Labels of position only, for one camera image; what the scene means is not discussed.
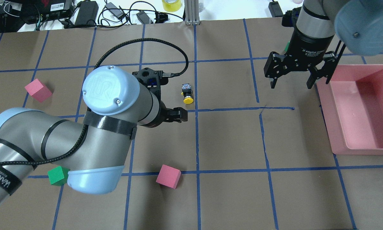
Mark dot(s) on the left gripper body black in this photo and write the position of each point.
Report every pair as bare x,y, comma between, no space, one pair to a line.
162,112

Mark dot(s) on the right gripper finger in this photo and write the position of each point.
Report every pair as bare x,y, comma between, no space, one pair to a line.
315,74
274,76

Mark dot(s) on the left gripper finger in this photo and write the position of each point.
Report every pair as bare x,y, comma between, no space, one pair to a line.
179,115

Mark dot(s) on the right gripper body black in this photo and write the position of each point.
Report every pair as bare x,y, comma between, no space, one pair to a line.
309,44

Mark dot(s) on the yellow push button switch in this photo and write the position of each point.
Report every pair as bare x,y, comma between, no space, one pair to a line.
187,93

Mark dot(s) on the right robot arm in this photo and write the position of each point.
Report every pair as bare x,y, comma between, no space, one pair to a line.
322,29

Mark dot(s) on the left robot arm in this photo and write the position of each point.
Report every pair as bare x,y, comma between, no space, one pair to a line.
94,151

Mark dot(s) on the black power adapter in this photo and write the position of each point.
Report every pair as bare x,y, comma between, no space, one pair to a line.
275,9

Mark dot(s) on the pink plastic bin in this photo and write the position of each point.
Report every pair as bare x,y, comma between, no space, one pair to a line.
352,104

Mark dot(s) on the pink foam cube middle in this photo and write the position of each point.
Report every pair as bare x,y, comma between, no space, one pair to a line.
168,176

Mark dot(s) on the pink foam cube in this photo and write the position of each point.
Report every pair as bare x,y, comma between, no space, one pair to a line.
168,176
38,90

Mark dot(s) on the yellow tape roll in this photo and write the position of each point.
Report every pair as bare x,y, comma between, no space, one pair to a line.
171,5

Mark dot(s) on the green foam cube far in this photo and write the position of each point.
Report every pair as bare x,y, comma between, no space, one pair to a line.
58,176

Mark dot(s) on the pink foam cube far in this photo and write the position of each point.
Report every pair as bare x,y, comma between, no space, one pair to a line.
38,90

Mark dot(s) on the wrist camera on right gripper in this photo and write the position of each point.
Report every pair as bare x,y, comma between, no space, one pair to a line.
290,17

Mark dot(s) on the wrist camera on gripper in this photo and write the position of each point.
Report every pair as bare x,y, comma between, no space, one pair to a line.
290,17
152,80

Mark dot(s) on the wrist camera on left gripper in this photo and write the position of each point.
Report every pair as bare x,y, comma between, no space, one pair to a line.
152,80

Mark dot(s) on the aluminium frame post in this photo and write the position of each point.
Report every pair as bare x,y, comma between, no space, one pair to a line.
191,12

